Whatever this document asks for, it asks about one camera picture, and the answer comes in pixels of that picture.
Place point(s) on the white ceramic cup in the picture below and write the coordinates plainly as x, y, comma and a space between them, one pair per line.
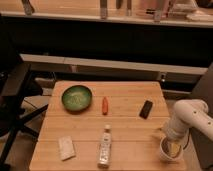
169, 152

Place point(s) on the green ceramic bowl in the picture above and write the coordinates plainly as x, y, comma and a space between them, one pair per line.
76, 98

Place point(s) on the orange carrot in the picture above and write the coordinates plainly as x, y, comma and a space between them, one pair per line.
104, 106

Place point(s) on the wooden table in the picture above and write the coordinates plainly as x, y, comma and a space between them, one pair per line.
120, 131

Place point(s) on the black rectangular block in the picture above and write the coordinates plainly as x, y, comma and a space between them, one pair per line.
144, 113

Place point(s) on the clear plastic bottle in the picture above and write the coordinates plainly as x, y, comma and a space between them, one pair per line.
105, 148

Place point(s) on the black office chair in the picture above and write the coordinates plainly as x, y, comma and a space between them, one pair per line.
16, 83

